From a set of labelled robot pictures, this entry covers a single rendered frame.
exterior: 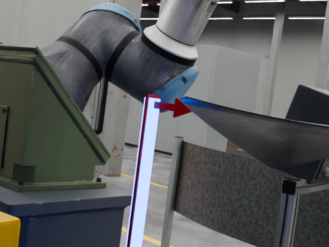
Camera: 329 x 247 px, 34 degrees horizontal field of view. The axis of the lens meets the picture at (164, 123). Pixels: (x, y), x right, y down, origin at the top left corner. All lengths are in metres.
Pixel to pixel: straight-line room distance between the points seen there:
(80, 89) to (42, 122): 0.10
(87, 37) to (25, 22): 1.35
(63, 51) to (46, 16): 1.44
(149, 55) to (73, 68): 0.14
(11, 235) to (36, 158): 0.48
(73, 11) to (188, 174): 1.07
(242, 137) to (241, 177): 2.01
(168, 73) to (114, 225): 0.30
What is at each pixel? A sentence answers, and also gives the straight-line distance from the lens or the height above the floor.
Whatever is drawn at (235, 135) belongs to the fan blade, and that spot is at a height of 1.16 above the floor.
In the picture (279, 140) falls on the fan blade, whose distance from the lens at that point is 0.61.
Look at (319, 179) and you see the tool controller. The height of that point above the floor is 1.06.
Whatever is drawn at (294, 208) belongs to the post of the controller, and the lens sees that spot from 1.14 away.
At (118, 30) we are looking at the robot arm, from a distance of 1.06.
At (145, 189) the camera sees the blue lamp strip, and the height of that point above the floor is 1.08.
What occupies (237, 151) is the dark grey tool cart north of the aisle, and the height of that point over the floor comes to 0.54.
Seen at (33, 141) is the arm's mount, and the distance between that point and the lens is 0.95.
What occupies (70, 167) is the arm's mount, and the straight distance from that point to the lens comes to 1.00.
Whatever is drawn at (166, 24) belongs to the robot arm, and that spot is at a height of 1.32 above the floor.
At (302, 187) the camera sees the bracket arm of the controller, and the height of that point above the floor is 1.04.
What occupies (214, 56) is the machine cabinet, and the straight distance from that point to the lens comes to 10.34.
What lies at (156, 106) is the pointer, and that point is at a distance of 0.65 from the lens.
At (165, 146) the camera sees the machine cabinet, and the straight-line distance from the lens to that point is 10.98.
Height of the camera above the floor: 1.19
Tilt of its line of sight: 3 degrees down
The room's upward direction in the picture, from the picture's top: 7 degrees clockwise
